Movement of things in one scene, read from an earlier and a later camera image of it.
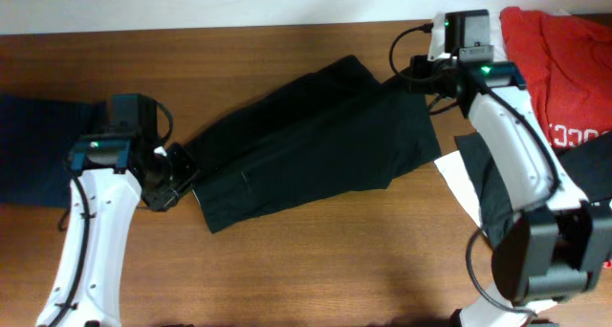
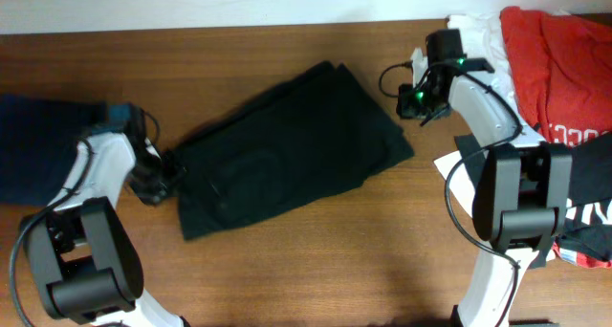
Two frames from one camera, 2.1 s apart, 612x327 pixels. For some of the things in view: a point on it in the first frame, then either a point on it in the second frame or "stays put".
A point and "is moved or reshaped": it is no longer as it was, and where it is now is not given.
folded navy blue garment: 37,135 stays put
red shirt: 567,65 stays put
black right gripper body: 421,74 → 411,105
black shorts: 336,128 is moved or reshaped
